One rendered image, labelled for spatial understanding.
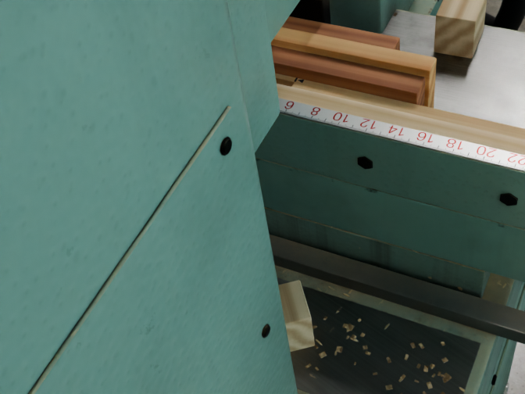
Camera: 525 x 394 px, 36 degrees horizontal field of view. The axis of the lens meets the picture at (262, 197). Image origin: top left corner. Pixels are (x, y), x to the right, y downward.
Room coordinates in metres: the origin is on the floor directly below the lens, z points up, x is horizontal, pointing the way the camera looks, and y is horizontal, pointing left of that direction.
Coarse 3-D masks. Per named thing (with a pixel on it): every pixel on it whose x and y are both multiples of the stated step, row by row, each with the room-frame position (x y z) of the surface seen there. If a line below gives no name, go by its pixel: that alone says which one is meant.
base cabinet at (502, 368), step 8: (520, 288) 0.40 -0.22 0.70; (520, 296) 0.41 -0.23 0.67; (520, 304) 0.40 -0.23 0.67; (504, 344) 0.36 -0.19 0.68; (512, 344) 0.42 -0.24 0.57; (504, 352) 0.35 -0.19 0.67; (512, 352) 0.44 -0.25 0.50; (504, 360) 0.36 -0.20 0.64; (496, 368) 0.33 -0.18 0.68; (504, 368) 0.38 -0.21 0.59; (496, 376) 0.32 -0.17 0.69; (504, 376) 0.40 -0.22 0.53; (496, 384) 0.34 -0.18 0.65; (504, 384) 0.42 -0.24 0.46; (488, 392) 0.31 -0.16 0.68; (496, 392) 0.35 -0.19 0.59; (504, 392) 0.44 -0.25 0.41
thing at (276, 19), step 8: (272, 0) 0.44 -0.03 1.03; (280, 0) 0.45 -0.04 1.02; (288, 0) 0.46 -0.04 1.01; (296, 0) 0.47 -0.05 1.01; (272, 8) 0.44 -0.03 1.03; (280, 8) 0.45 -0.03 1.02; (288, 8) 0.46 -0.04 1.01; (272, 16) 0.44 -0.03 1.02; (280, 16) 0.45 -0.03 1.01; (288, 16) 0.46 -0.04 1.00; (272, 24) 0.44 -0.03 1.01; (280, 24) 0.45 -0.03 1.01; (272, 32) 0.44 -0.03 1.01; (272, 40) 0.44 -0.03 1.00
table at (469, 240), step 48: (432, 0) 0.63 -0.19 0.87; (432, 48) 0.52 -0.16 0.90; (480, 48) 0.51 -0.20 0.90; (480, 96) 0.45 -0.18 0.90; (288, 192) 0.42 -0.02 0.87; (336, 192) 0.40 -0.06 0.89; (384, 192) 0.38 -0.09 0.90; (384, 240) 0.37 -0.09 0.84; (432, 240) 0.35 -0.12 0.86; (480, 240) 0.33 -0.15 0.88
